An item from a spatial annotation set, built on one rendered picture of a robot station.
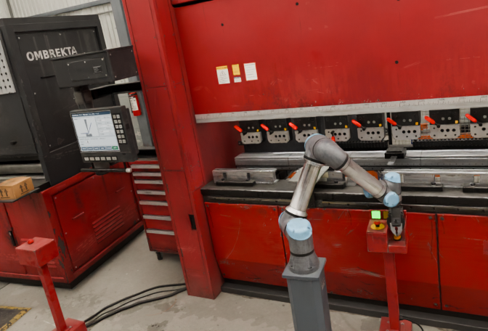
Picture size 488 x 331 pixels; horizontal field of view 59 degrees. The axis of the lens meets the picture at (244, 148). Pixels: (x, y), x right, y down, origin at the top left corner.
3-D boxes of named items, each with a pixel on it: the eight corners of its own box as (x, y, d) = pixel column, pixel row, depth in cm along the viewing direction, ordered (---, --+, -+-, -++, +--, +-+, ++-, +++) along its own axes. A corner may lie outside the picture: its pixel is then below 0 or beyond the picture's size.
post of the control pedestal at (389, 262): (390, 330, 251) (383, 247, 237) (391, 324, 255) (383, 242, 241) (399, 332, 248) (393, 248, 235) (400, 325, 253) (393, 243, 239)
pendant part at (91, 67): (81, 181, 302) (48, 59, 280) (107, 168, 323) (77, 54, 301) (137, 181, 278) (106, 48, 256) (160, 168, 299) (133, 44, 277)
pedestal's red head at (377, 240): (367, 252, 235) (364, 222, 230) (371, 237, 249) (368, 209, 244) (407, 254, 227) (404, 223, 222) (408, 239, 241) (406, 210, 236)
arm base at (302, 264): (316, 276, 201) (313, 257, 198) (285, 274, 207) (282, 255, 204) (322, 258, 214) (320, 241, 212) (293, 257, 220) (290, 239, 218)
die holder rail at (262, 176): (214, 182, 322) (212, 170, 319) (218, 179, 327) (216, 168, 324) (275, 184, 298) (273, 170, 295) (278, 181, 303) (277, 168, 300)
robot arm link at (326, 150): (332, 138, 192) (406, 195, 206) (323, 133, 203) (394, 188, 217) (316, 158, 193) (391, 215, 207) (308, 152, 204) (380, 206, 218)
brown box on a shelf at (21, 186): (-15, 202, 330) (-20, 187, 327) (13, 189, 353) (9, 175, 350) (12, 202, 318) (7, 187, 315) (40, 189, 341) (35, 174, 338)
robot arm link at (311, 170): (281, 239, 212) (317, 134, 203) (274, 227, 226) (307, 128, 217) (303, 244, 215) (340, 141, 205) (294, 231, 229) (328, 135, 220)
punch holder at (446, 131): (430, 139, 241) (428, 110, 237) (431, 134, 248) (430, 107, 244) (460, 138, 234) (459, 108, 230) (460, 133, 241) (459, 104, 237)
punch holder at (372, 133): (358, 141, 260) (355, 114, 256) (361, 136, 267) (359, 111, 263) (383, 140, 253) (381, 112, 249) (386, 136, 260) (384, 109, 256)
